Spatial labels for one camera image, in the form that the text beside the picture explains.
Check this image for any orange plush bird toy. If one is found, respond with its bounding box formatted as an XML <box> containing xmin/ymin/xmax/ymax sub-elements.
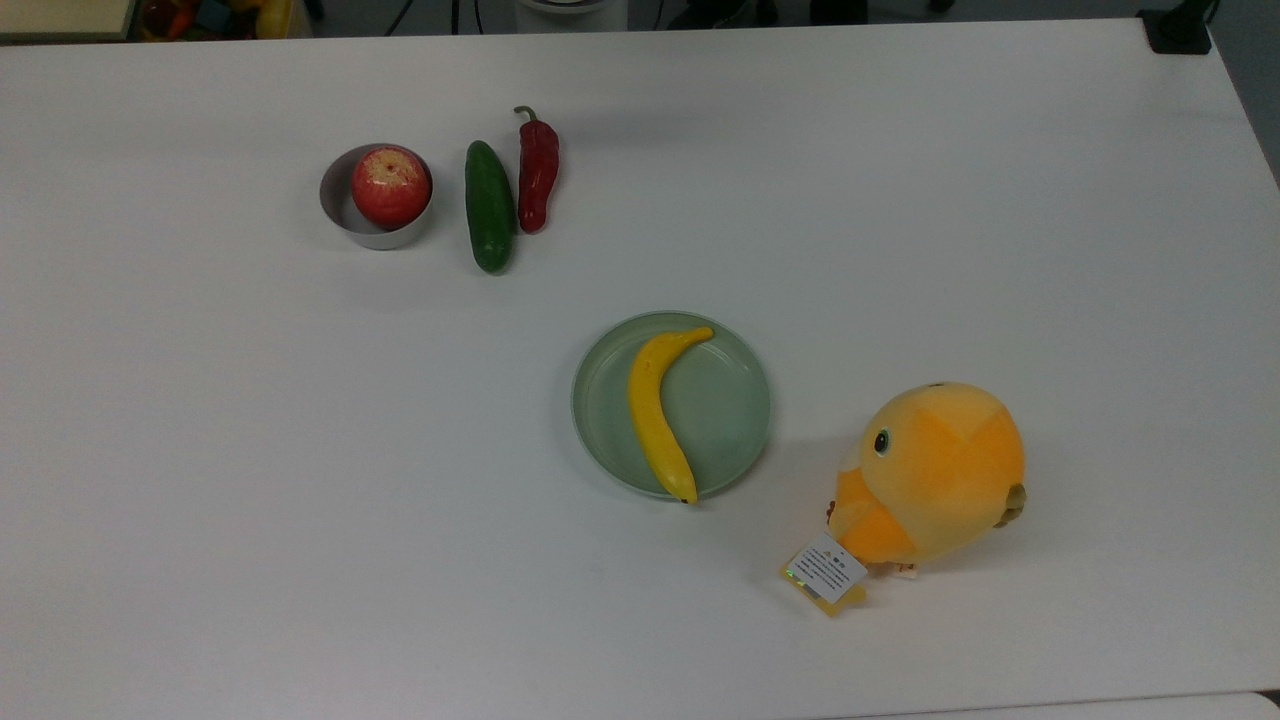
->
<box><xmin>826</xmin><ymin>382</ymin><xmax>1028</xmax><ymax>579</ymax></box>

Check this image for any beige box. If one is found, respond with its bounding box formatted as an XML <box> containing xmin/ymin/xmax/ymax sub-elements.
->
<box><xmin>0</xmin><ymin>0</ymin><xmax>138</xmax><ymax>44</ymax></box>

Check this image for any green cucumber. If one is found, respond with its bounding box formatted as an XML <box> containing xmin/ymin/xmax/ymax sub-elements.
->
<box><xmin>464</xmin><ymin>140</ymin><xmax>518</xmax><ymax>275</ymax></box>

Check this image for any white and yellow hang tag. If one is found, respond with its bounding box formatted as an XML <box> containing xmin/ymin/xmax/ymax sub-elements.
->
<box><xmin>780</xmin><ymin>533</ymin><xmax>869</xmax><ymax>617</ymax></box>

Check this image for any light green plastic plate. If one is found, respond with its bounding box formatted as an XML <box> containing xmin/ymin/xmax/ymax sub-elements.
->
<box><xmin>571</xmin><ymin>310</ymin><xmax>773</xmax><ymax>501</ymax></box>

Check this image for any black table clamp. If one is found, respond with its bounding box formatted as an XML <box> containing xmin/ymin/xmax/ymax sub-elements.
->
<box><xmin>1138</xmin><ymin>0</ymin><xmax>1217</xmax><ymax>56</ymax></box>

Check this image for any round metal bowl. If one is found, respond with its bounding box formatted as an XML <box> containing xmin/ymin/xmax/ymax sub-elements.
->
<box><xmin>319</xmin><ymin>143</ymin><xmax>436</xmax><ymax>251</ymax></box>

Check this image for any yellow banana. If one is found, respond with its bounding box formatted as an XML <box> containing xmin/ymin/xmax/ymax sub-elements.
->
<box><xmin>628</xmin><ymin>326</ymin><xmax>716</xmax><ymax>506</ymax></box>

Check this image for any red chili pepper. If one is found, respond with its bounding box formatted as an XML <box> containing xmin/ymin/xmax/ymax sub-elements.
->
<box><xmin>513</xmin><ymin>105</ymin><xmax>561</xmax><ymax>235</ymax></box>

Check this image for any red apple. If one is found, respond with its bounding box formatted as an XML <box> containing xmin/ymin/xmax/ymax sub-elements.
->
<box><xmin>350</xmin><ymin>146</ymin><xmax>433</xmax><ymax>231</ymax></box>

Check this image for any bin of colourful toys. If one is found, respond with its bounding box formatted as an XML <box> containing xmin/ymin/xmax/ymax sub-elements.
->
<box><xmin>138</xmin><ymin>0</ymin><xmax>311</xmax><ymax>41</ymax></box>

